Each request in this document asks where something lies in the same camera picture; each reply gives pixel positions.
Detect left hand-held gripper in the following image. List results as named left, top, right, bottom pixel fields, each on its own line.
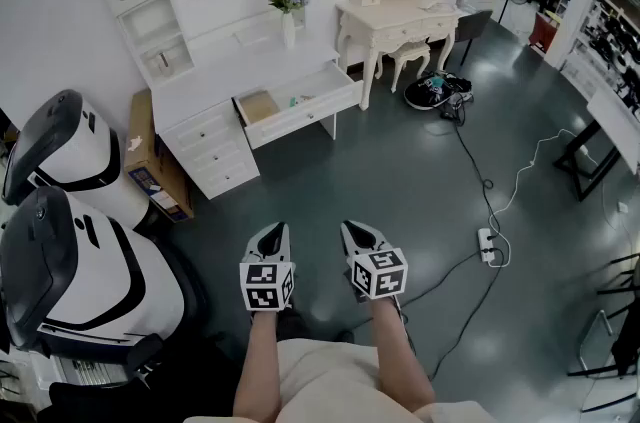
left=239, top=221, right=297, bottom=313

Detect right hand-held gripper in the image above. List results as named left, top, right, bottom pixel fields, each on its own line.
left=340, top=219, right=409, bottom=304

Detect wide white desk drawer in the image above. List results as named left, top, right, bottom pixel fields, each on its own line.
left=231, top=60, right=365, bottom=151

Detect person's left forearm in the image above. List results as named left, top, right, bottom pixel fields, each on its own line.
left=231, top=308, right=285, bottom=423

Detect person's right forearm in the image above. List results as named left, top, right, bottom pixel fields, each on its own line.
left=368, top=295, right=437, bottom=413

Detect small white desk drawer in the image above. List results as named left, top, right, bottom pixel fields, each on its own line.
left=167, top=107, right=239, bottom=153
left=188, top=137, right=250, bottom=174
left=199, top=159, right=260, bottom=194

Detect white desk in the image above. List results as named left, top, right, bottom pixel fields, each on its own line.
left=147, top=41, right=365, bottom=201

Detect white power strip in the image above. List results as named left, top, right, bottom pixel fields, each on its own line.
left=477, top=227, right=497, bottom=263

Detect person's beige shorts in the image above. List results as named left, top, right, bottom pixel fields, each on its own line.
left=183, top=337, right=501, bottom=423

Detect black round floor bag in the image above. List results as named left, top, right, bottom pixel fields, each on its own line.
left=403, top=71, right=474, bottom=112

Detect brown cardboard box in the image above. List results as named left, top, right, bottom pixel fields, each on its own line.
left=123, top=88, right=195, bottom=224

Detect white and black rounded machine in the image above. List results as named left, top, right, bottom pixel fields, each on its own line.
left=1, top=88, right=152, bottom=230
left=0, top=185, right=202, bottom=353

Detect cream ornate stool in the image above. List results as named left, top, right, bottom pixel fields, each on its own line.
left=388, top=41, right=432, bottom=94

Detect white vase with purple flowers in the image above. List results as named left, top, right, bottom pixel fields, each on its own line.
left=267, top=0, right=313, bottom=50

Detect cream ornate vanity table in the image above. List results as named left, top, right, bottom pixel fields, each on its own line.
left=334, top=0, right=465, bottom=112

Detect dark grey chair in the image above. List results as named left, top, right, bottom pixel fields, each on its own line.
left=454, top=9, right=494, bottom=67

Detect red box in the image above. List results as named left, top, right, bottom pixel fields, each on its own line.
left=528, top=12, right=559, bottom=56

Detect white table with black legs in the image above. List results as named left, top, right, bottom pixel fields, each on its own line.
left=551, top=87, right=640, bottom=203

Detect black metal stand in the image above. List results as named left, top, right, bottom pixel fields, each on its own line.
left=566, top=252, right=640, bottom=412

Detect white storage rack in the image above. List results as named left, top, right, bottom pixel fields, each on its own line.
left=558, top=0, right=640, bottom=115

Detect black floor cable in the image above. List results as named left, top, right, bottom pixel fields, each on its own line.
left=427, top=103, right=504, bottom=380

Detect white floor cable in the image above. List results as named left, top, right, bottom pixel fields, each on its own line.
left=487, top=128, right=589, bottom=269

